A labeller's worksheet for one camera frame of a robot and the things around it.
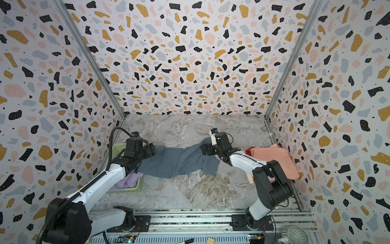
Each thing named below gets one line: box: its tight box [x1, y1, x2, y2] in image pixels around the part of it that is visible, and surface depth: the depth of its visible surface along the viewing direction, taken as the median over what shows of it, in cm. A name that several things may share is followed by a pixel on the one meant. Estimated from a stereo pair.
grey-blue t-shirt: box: [137, 138, 220, 178], surface depth 94 cm
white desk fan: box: [277, 224, 310, 244], surface depth 70 cm
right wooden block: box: [207, 236, 215, 244], surface depth 70 cm
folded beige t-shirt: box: [246, 172, 254, 185], surface depth 89 cm
